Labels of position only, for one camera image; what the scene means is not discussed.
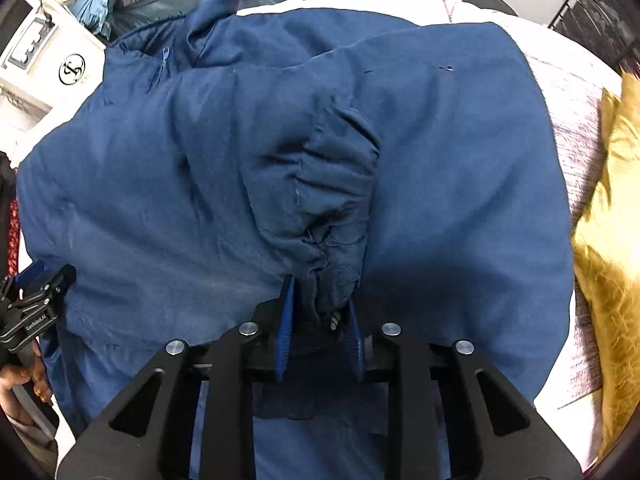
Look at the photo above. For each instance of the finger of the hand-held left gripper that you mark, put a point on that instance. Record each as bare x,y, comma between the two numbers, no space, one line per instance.
30,275
60,282

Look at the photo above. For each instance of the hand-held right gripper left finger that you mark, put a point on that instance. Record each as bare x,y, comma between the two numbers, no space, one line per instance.
286,320

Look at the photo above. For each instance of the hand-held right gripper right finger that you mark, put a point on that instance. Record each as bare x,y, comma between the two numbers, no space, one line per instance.
356,340

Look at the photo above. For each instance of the dark blue pants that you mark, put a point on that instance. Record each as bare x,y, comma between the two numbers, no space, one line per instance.
200,185

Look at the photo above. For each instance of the person's left hand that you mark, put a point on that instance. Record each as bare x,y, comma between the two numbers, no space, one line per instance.
20,390

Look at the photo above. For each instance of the red patterned cloth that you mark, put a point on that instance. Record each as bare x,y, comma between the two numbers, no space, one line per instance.
12,240

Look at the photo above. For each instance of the white appliance with round logo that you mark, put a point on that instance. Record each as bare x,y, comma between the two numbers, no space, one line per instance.
45,65

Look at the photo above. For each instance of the yellow satin pillow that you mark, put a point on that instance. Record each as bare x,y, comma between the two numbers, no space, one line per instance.
610,240

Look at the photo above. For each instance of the grey striped bed sheet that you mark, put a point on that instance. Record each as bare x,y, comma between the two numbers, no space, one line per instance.
570,120

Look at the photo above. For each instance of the black round stool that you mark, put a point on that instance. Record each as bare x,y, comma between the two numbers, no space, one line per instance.
490,2

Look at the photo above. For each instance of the black metal rack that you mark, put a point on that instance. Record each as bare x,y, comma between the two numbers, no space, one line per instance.
595,15

